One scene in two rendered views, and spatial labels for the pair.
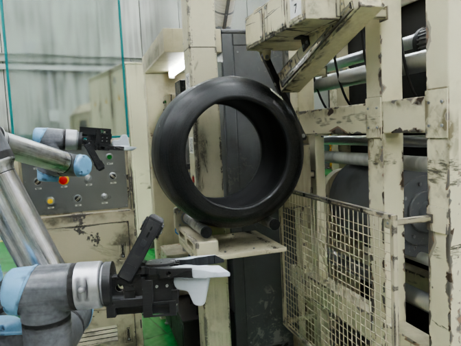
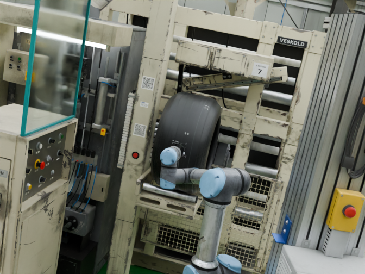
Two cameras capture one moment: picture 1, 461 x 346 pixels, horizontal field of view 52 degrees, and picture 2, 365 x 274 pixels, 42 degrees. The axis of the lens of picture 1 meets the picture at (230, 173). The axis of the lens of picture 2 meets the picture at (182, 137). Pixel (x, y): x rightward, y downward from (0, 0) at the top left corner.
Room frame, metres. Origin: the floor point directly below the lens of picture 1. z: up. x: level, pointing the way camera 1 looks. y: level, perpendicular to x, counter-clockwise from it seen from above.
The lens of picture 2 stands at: (0.72, 2.55, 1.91)
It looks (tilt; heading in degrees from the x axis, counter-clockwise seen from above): 14 degrees down; 296
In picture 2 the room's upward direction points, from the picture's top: 11 degrees clockwise
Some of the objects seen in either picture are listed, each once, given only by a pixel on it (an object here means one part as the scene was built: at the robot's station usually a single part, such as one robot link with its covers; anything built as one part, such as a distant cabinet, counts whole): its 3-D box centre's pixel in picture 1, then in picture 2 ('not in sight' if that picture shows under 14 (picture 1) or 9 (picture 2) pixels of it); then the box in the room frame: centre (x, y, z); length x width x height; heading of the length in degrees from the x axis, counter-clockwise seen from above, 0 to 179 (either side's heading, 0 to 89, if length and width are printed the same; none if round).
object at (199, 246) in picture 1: (197, 239); (166, 202); (1.92, 0.15, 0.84); 0.36 x 0.09 x 0.06; 17
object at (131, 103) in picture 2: not in sight; (127, 130); (2.27, 0.17, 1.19); 0.05 x 0.04 x 0.48; 107
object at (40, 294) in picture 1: (42, 290); not in sight; (0.73, 0.31, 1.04); 0.11 x 0.08 x 0.09; 95
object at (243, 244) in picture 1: (229, 244); (170, 200); (1.96, 0.02, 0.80); 0.37 x 0.36 x 0.02; 107
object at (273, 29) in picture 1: (298, 19); (225, 60); (1.92, -0.30, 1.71); 0.61 x 0.25 x 0.15; 17
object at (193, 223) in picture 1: (196, 224); (169, 192); (1.91, 0.15, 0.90); 0.35 x 0.05 x 0.05; 17
